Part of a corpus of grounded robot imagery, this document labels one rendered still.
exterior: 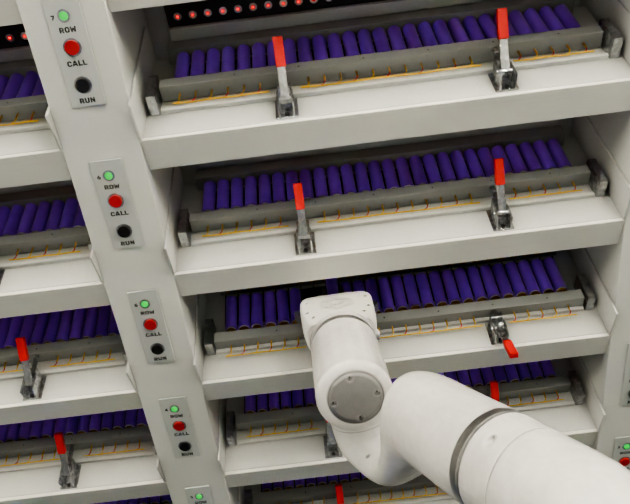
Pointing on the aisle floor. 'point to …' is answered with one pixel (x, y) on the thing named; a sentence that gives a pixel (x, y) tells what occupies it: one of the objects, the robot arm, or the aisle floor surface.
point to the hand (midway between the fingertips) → (334, 299)
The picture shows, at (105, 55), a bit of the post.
